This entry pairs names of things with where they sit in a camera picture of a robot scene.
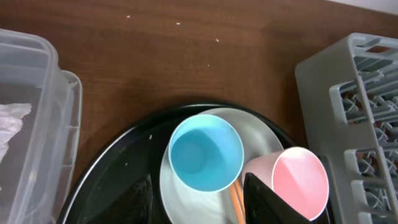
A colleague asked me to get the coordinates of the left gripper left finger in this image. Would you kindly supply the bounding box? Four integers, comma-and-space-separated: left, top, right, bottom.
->
88, 174, 154, 224

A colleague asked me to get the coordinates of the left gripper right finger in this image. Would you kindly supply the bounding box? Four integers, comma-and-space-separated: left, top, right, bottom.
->
243, 172, 330, 224

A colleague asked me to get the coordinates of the blue plastic cup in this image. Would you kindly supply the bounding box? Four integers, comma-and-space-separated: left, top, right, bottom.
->
168, 114, 244, 193

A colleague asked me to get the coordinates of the white napkin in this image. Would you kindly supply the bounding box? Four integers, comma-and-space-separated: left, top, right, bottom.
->
0, 103, 32, 161

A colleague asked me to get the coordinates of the grey dishwasher rack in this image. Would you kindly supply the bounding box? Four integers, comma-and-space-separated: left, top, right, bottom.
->
295, 33, 397, 223

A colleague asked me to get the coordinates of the wooden chopstick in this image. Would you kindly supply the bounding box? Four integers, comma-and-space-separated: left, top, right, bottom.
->
234, 179, 246, 217
228, 185, 246, 224

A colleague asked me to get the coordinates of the grey round plate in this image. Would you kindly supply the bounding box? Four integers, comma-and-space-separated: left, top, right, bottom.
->
159, 108, 284, 224

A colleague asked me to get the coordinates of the pink plastic cup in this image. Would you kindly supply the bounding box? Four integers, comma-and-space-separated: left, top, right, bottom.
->
242, 147, 330, 221

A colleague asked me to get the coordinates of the round black tray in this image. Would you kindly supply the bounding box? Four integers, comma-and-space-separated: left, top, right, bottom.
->
57, 101, 295, 223

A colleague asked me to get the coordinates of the clear plastic bin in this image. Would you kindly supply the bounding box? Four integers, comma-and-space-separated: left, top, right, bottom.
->
1, 29, 83, 224

